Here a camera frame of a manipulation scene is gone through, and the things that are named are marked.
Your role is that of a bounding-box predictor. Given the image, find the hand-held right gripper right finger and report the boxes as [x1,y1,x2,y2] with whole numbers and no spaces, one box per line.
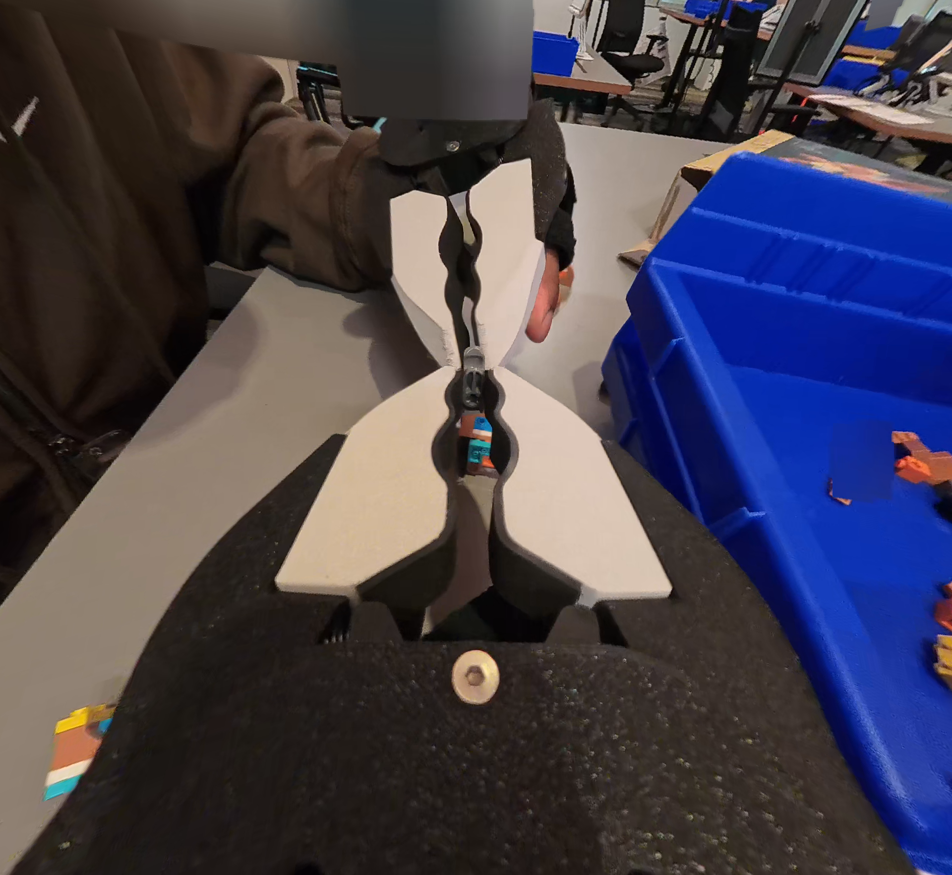
[488,367,672,608]

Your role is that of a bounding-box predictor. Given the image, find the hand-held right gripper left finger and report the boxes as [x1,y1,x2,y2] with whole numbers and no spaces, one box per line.
[279,367,462,626]

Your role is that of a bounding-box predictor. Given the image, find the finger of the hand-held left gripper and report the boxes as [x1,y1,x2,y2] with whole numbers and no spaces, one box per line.
[471,158,547,370]
[387,188,468,373]

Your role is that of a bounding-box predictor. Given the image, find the blue orange toy brick assembly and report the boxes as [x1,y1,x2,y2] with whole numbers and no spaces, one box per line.
[454,402,498,477]

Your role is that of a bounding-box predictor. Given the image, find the blue plastic bin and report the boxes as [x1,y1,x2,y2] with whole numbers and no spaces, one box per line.
[533,30,581,77]
[622,149,952,875]
[600,313,663,447]

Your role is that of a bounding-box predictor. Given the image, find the toy bricks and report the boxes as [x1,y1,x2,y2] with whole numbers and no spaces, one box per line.
[890,429,952,690]

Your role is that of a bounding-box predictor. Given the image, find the person's left forearm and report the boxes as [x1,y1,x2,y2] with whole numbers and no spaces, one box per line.
[191,69,403,296]

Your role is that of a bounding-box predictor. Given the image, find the person's left hand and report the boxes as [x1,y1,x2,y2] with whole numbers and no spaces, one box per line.
[521,102,580,345]

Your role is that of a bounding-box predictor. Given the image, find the printed cardboard sheet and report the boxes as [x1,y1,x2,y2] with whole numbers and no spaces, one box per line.
[618,128,952,269]

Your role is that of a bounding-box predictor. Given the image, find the black office chair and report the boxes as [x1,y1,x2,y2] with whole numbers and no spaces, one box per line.
[595,0,670,87]

